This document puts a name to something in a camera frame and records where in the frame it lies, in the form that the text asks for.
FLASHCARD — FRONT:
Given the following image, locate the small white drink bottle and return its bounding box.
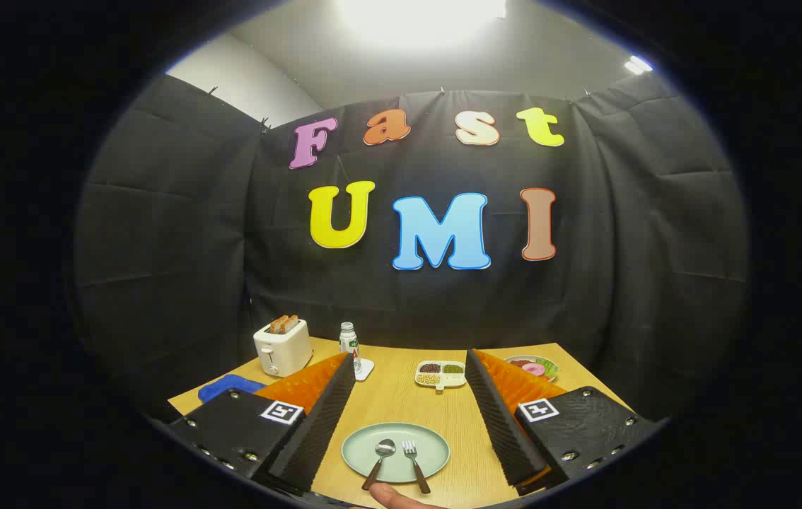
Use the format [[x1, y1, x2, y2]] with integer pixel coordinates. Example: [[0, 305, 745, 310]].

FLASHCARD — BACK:
[[339, 322, 362, 375]]

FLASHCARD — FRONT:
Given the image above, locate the white food plate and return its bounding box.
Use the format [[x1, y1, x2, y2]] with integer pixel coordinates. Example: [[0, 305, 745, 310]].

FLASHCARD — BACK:
[[504, 355, 559, 383]]

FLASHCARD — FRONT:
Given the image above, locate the white divided dish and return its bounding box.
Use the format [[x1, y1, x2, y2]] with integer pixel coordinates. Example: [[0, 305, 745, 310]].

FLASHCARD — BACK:
[[414, 360, 467, 394]]

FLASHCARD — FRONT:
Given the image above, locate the wooden handled metal fork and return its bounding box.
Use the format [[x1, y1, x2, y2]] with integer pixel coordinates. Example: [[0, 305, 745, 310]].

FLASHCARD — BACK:
[[401, 440, 432, 495]]

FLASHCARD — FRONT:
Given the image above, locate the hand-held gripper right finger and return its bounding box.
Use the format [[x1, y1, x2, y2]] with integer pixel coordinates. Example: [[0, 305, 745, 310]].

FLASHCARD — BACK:
[[465, 349, 660, 496]]

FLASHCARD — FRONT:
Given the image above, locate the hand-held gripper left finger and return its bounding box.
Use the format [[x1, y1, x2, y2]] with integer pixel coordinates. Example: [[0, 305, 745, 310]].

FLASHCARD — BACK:
[[169, 351, 357, 498]]

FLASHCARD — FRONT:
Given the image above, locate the wooden handled metal spoon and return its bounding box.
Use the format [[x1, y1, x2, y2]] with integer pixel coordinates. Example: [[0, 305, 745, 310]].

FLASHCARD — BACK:
[[361, 438, 397, 491]]

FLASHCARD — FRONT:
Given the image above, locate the pale green plate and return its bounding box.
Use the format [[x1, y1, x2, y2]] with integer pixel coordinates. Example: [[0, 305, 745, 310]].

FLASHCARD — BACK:
[[341, 422, 451, 484]]

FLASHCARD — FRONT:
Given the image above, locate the blue cloth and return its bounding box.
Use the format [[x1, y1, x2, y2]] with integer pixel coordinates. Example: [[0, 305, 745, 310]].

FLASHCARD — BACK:
[[197, 373, 267, 404]]

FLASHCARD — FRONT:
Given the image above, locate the white toaster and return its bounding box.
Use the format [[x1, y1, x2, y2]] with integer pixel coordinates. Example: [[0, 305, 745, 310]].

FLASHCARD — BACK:
[[253, 318, 314, 378]]

